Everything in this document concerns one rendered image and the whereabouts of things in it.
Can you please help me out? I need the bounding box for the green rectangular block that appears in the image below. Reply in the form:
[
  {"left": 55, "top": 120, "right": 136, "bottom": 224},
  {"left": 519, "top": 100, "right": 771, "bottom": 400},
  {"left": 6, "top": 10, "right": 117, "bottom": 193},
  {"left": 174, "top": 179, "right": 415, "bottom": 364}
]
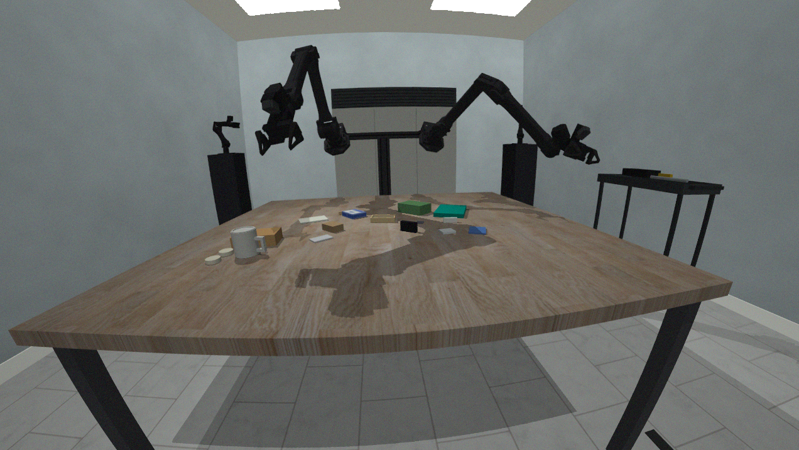
[{"left": 398, "top": 200, "right": 432, "bottom": 216}]

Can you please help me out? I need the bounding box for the white flat rectangular card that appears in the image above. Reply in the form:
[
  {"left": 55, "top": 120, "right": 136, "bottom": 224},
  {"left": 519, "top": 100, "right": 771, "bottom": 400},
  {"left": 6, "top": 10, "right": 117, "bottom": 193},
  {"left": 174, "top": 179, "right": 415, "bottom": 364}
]
[{"left": 309, "top": 234, "right": 334, "bottom": 243}]

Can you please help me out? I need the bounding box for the wooden ball-in-hole puzzle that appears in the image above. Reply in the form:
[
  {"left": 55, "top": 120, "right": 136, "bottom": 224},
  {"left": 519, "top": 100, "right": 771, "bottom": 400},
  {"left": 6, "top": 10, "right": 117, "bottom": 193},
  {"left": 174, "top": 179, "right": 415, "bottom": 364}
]
[{"left": 371, "top": 214, "right": 396, "bottom": 223}]

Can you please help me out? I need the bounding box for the teal flat rectangular slab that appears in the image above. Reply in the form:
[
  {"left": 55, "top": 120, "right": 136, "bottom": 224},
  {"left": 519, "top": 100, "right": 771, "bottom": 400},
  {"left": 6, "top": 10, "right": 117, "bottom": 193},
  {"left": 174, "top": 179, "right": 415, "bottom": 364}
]
[{"left": 433, "top": 204, "right": 466, "bottom": 218}]

